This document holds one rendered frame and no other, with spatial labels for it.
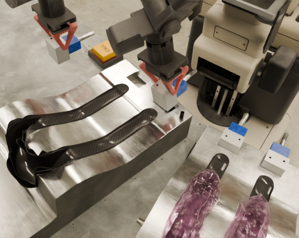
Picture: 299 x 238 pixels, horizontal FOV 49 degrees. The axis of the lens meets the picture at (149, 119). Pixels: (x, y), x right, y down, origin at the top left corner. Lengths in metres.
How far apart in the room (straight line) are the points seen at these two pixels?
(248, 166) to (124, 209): 0.30
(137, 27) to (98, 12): 2.12
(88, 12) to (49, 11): 1.93
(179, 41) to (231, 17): 1.37
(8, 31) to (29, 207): 0.68
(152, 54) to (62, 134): 0.26
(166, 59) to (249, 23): 0.48
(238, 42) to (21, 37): 0.71
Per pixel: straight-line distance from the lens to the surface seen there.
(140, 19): 0.64
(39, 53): 1.12
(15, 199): 0.74
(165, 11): 0.58
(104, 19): 2.66
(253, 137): 1.61
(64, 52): 0.89
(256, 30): 1.12
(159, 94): 0.77
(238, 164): 0.79
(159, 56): 0.69
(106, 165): 0.69
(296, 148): 2.04
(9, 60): 1.11
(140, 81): 0.91
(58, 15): 0.82
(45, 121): 0.76
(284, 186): 0.80
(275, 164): 0.79
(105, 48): 1.05
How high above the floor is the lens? 1.50
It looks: 51 degrees down
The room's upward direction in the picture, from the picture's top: 6 degrees clockwise
